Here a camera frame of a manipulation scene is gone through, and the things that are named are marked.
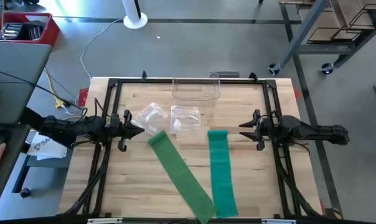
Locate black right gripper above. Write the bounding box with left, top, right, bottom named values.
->
left=238, top=109, right=281, bottom=152

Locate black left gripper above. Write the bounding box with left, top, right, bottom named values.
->
left=106, top=109, right=146, bottom=152

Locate teal elastic bandage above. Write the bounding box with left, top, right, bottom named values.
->
left=207, top=129, right=240, bottom=219

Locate grass green elastic bandage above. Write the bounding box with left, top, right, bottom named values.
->
left=148, top=129, right=217, bottom=224

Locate clear plastic bag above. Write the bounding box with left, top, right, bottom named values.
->
left=131, top=102, right=170, bottom=136
left=170, top=105, right=202, bottom=135

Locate cart caster wheel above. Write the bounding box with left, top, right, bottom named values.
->
left=268, top=63, right=282, bottom=77
left=320, top=62, right=335, bottom=75

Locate clear plastic bin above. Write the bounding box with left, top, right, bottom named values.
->
left=171, top=72, right=222, bottom=102

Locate white printed paper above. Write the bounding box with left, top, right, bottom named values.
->
left=27, top=132, right=68, bottom=161

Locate black desk support strut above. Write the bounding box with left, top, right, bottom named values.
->
left=19, top=107, right=49, bottom=131

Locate white fan base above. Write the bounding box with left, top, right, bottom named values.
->
left=121, top=0, right=149, bottom=30

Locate grey metal cart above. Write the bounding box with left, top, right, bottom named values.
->
left=267, top=0, right=376, bottom=76

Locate red plastic crate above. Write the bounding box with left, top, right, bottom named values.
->
left=0, top=12, right=60, bottom=47

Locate grey desk top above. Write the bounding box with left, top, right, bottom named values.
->
left=0, top=41, right=54, bottom=125

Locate black desk tray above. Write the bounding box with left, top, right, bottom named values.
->
left=0, top=123, right=32, bottom=207

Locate yellow cable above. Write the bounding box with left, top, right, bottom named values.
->
left=44, top=68, right=66, bottom=110

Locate white cable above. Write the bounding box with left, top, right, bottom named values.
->
left=80, top=18, right=125, bottom=79

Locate silver metal bracket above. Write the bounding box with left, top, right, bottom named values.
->
left=87, top=217, right=123, bottom=224
left=261, top=218, right=298, bottom=224

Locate black wire rack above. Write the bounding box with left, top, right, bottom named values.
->
left=306, top=2, right=376, bottom=44

